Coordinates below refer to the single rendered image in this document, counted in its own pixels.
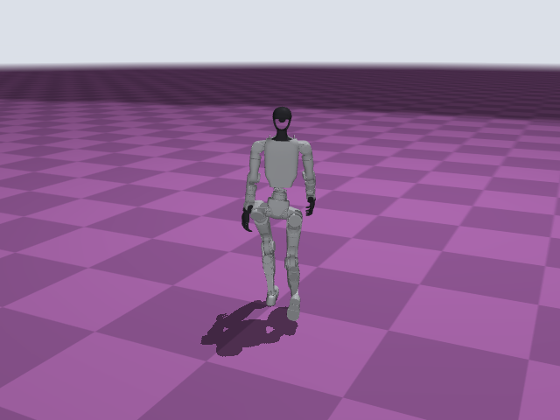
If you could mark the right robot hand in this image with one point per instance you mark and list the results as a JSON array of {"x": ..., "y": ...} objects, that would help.
[{"x": 311, "y": 206}]

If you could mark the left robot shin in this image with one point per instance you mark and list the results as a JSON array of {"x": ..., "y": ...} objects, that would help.
[{"x": 269, "y": 267}]

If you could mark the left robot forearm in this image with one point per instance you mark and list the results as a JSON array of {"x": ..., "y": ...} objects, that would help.
[{"x": 250, "y": 194}]

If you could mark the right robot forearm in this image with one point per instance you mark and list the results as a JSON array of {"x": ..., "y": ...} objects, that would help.
[{"x": 310, "y": 188}]

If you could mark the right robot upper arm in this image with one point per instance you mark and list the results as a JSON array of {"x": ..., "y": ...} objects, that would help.
[{"x": 307, "y": 157}]

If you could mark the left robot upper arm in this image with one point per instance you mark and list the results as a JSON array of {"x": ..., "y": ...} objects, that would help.
[{"x": 255, "y": 160}]

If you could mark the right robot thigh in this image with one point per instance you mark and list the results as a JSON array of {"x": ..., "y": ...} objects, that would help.
[{"x": 293, "y": 231}]

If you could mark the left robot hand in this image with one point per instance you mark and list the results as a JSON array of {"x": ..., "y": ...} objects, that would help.
[{"x": 245, "y": 218}]

